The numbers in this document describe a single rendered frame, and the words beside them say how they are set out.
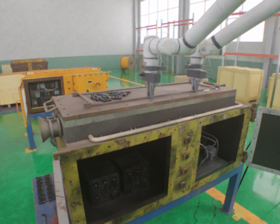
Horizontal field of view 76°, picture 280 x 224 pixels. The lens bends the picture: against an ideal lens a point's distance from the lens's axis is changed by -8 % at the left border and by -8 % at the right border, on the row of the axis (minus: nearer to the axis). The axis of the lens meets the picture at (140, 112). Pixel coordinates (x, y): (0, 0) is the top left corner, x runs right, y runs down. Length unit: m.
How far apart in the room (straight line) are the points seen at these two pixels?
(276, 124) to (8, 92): 6.50
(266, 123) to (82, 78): 2.92
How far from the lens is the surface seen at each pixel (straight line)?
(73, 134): 0.94
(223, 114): 1.44
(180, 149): 1.23
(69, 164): 0.92
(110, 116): 0.97
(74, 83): 3.59
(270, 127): 1.81
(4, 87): 6.77
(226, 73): 6.68
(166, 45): 0.97
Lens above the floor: 1.64
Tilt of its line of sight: 18 degrees down
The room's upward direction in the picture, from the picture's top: straight up
